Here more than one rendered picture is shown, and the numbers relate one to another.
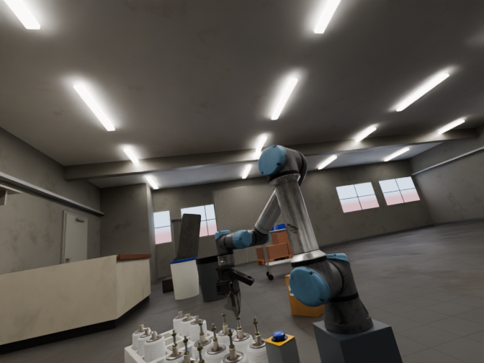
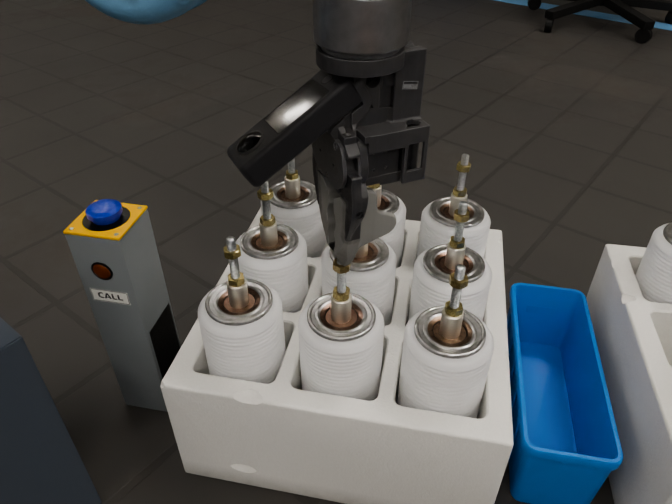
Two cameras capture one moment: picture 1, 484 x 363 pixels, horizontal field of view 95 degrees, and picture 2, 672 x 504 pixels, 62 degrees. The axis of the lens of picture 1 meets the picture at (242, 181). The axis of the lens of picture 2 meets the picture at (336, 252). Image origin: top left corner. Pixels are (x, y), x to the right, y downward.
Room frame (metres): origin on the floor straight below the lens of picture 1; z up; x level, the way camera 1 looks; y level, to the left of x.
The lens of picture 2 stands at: (1.41, -0.17, 0.68)
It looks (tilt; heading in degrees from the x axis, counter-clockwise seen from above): 37 degrees down; 141
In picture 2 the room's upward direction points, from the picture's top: straight up
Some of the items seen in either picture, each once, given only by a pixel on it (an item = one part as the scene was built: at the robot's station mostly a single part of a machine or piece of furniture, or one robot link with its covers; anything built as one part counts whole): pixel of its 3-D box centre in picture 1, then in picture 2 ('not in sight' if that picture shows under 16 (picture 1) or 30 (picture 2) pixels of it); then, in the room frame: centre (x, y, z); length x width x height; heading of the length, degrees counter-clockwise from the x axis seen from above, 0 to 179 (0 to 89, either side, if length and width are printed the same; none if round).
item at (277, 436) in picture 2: not in sight; (356, 341); (0.99, 0.21, 0.09); 0.39 x 0.39 x 0.18; 39
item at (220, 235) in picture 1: (224, 243); not in sight; (1.07, 0.13, 0.64); 0.09 x 0.08 x 0.11; 46
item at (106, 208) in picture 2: (279, 336); (105, 214); (0.82, -0.03, 0.32); 0.04 x 0.04 x 0.02
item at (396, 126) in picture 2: (227, 279); (366, 116); (1.08, 0.14, 0.48); 0.09 x 0.08 x 0.12; 74
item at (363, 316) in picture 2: (240, 337); (341, 316); (1.07, 0.12, 0.25); 0.08 x 0.08 x 0.01
